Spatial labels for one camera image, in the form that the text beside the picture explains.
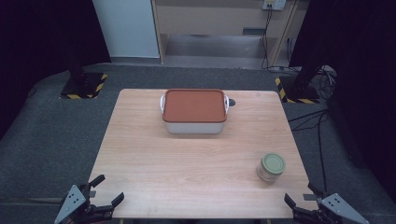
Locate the white container with handles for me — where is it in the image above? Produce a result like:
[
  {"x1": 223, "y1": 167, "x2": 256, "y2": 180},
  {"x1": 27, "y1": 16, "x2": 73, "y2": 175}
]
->
[{"x1": 159, "y1": 93, "x2": 231, "y2": 135}]

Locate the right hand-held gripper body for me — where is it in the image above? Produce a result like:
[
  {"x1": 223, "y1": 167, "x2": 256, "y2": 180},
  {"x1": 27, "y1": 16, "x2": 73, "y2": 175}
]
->
[{"x1": 292, "y1": 189, "x2": 371, "y2": 224}]

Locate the orange container lid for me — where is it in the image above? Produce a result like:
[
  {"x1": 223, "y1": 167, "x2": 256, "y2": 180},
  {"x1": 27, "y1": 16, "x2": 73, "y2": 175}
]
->
[{"x1": 162, "y1": 88, "x2": 228, "y2": 123}]

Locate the glass jar with green lid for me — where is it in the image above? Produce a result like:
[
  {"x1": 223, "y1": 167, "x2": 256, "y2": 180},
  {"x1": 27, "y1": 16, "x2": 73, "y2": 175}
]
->
[{"x1": 257, "y1": 152, "x2": 287, "y2": 183}]

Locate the black stand with striped base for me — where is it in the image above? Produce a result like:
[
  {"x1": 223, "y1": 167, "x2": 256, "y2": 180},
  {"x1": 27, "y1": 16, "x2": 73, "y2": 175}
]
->
[
  {"x1": 59, "y1": 46, "x2": 108, "y2": 100},
  {"x1": 274, "y1": 60, "x2": 326, "y2": 105}
]

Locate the white power outlet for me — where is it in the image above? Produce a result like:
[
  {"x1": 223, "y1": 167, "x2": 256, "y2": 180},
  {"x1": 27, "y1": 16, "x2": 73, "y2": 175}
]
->
[{"x1": 262, "y1": 0, "x2": 287, "y2": 11}]

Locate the white panel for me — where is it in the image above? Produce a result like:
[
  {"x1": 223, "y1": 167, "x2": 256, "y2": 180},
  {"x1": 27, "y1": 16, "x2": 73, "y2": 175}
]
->
[{"x1": 92, "y1": 0, "x2": 161, "y2": 60}]

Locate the black curtain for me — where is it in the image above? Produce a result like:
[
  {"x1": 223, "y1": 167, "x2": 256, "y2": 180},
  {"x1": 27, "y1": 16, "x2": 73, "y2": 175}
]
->
[
  {"x1": 0, "y1": 0, "x2": 112, "y2": 140},
  {"x1": 289, "y1": 0, "x2": 396, "y2": 204}
]

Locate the bundle of black cables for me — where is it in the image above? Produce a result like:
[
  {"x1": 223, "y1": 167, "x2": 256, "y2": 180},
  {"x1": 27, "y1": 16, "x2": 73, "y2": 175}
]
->
[{"x1": 312, "y1": 64, "x2": 338, "y2": 101}]

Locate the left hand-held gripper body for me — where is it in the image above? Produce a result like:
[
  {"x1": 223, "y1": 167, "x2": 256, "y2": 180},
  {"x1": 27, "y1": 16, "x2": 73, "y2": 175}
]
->
[{"x1": 53, "y1": 183, "x2": 115, "y2": 224}]

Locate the long black cable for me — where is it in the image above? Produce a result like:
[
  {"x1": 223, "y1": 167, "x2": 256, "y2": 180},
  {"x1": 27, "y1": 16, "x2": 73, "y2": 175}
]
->
[{"x1": 287, "y1": 107, "x2": 331, "y2": 192}]

